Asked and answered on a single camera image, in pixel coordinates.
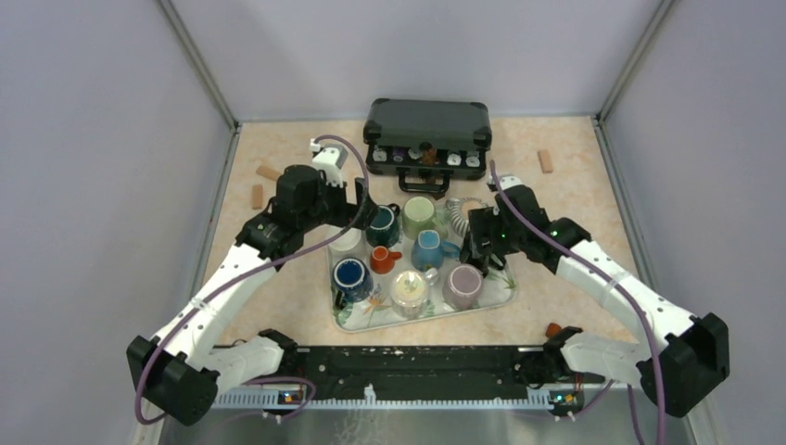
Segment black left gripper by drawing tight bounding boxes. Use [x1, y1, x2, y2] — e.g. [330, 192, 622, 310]
[299, 172, 380, 233]

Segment lilac purple mug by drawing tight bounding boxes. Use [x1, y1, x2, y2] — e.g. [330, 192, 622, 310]
[442, 264, 484, 311]

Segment light blue dotted mug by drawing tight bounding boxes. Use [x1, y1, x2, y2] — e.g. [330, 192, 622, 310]
[411, 229, 461, 272]

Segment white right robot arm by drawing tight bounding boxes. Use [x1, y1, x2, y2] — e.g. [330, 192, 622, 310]
[461, 178, 730, 418]

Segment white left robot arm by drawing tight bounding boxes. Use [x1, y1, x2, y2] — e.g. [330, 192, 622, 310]
[126, 161, 376, 426]

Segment dark teal mug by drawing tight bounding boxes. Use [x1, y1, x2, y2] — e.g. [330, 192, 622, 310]
[365, 203, 401, 248]

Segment white ribbed mug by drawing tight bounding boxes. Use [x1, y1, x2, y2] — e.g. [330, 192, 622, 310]
[328, 228, 366, 261]

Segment light green mug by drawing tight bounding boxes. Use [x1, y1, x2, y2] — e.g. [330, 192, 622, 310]
[401, 197, 449, 241]

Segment dark blue mug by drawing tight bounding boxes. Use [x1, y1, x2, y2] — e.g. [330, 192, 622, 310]
[331, 257, 374, 310]

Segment grey striped ribbed cup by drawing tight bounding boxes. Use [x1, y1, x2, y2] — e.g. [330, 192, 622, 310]
[446, 197, 488, 237]

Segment small orange cup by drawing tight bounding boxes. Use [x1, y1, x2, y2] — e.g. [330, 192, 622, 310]
[369, 246, 402, 274]

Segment floral white serving tray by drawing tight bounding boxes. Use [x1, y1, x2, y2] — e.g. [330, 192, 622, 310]
[331, 235, 516, 333]

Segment wooden block right rear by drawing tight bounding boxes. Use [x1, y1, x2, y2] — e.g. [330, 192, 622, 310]
[538, 150, 553, 174]

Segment wooden block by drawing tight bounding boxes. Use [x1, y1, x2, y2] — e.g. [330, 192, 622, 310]
[251, 184, 265, 210]
[256, 165, 282, 182]
[538, 150, 553, 174]

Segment dark green carrying case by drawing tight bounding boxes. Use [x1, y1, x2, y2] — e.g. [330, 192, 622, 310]
[362, 97, 493, 195]

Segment wooden block left upper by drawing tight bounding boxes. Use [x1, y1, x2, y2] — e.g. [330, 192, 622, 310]
[256, 165, 282, 182]

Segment wooden block left lower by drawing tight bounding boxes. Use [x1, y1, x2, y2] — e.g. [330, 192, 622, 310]
[251, 184, 265, 210]

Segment small red-brown block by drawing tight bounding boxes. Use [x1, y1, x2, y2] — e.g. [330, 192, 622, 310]
[545, 323, 563, 338]

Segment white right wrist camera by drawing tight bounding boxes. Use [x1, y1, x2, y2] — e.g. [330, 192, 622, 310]
[495, 174, 524, 192]

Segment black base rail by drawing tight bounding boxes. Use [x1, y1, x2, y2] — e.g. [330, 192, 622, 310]
[259, 329, 606, 410]

